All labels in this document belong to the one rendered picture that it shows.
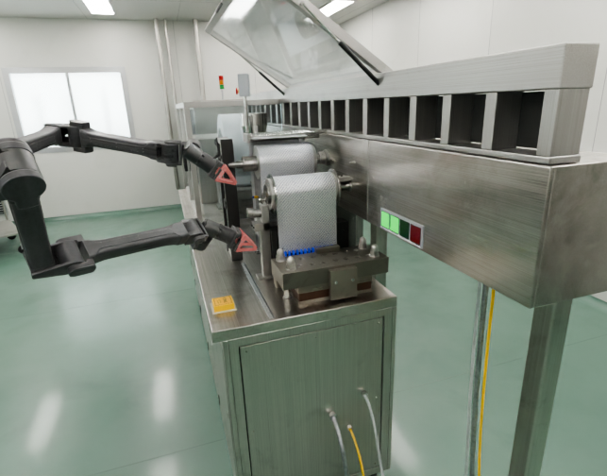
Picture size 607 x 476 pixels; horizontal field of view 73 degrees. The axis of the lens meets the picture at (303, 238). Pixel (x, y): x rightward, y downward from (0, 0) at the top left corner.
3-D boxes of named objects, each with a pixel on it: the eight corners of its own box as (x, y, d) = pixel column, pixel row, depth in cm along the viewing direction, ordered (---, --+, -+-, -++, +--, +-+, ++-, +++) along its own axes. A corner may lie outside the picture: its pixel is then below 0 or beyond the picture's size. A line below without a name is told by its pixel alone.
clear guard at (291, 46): (210, 30, 211) (210, 29, 211) (290, 86, 231) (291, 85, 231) (251, -34, 116) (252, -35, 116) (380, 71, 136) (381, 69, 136)
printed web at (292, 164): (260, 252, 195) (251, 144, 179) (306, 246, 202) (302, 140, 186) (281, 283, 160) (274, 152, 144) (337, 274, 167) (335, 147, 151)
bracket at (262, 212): (255, 277, 169) (249, 204, 159) (270, 274, 171) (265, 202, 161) (257, 280, 164) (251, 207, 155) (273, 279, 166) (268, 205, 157)
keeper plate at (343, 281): (328, 297, 145) (328, 269, 142) (354, 293, 148) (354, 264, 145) (331, 301, 143) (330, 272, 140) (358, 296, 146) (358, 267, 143)
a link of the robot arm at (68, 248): (32, 291, 107) (20, 261, 111) (88, 273, 115) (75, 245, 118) (-6, 179, 73) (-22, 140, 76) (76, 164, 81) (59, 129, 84)
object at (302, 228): (279, 257, 157) (277, 210, 151) (336, 248, 164) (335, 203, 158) (279, 257, 156) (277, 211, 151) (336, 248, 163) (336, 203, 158)
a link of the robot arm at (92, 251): (70, 268, 108) (56, 236, 111) (67, 280, 112) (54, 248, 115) (209, 236, 138) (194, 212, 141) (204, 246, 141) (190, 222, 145)
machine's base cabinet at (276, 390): (193, 283, 385) (181, 194, 358) (261, 273, 404) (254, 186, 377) (242, 537, 157) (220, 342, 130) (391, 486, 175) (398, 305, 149)
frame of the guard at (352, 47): (199, 39, 214) (206, 25, 213) (286, 98, 237) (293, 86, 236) (236, -26, 111) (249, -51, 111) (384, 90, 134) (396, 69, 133)
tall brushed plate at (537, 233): (244, 156, 366) (241, 121, 357) (274, 154, 374) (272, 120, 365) (521, 311, 86) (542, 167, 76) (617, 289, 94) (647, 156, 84)
